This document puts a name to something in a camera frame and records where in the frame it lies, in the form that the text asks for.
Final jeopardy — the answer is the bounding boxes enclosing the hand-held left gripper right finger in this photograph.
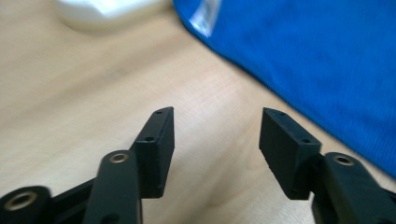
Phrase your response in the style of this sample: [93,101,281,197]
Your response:
[258,106,323,201]

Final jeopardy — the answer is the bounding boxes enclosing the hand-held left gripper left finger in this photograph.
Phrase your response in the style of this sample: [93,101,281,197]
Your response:
[130,105,176,200]

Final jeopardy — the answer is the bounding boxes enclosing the blue cloth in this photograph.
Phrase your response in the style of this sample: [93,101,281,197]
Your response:
[172,0,396,180]

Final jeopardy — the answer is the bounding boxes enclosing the white round object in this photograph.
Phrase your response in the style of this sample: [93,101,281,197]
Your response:
[55,0,174,32]

